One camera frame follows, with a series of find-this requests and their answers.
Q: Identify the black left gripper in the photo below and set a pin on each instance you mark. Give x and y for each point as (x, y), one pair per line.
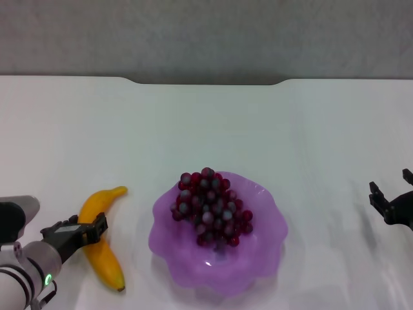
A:
(66, 239)

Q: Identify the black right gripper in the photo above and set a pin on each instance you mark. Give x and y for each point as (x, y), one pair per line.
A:
(401, 211)

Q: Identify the yellow banana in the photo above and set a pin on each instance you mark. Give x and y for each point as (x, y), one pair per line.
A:
(103, 261)

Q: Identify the dark red grape bunch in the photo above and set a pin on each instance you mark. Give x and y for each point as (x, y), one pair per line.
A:
(206, 206)

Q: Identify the purple scalloped plastic plate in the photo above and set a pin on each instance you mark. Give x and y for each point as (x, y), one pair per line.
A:
(245, 258)

